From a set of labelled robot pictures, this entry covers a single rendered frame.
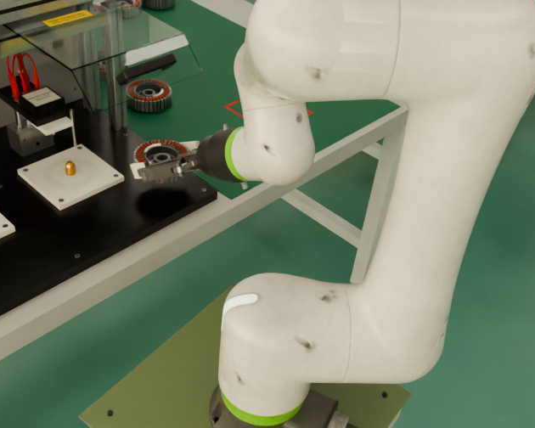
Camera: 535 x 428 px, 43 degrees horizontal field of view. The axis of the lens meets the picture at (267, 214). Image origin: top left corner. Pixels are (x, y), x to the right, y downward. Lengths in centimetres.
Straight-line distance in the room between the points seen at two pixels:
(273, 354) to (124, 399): 30
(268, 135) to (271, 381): 37
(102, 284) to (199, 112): 60
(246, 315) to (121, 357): 125
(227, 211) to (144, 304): 89
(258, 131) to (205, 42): 99
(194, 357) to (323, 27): 65
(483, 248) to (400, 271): 185
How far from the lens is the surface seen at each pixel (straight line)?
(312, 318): 84
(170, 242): 129
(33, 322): 118
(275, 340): 82
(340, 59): 60
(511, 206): 290
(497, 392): 218
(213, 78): 182
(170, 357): 110
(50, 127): 137
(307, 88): 61
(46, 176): 141
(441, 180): 71
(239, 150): 108
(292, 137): 103
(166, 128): 160
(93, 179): 139
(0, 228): 130
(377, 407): 108
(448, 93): 65
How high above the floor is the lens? 161
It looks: 39 degrees down
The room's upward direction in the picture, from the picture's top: 7 degrees clockwise
